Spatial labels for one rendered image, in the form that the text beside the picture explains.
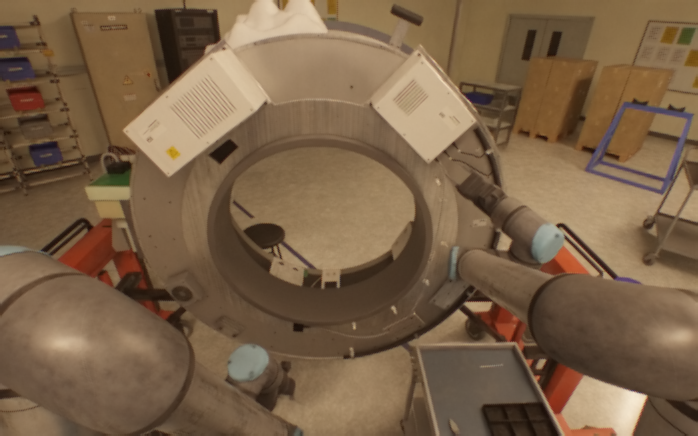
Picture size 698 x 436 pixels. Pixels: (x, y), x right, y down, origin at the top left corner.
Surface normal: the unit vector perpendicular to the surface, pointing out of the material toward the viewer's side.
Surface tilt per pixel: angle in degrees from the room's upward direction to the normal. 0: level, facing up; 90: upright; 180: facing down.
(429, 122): 90
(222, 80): 90
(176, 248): 90
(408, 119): 90
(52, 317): 30
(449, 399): 0
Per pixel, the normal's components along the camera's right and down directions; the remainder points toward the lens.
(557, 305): -0.81, -0.50
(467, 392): 0.03, -0.86
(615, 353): -0.73, 0.09
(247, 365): -0.11, -0.66
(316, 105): 0.03, 0.51
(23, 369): 0.06, 0.07
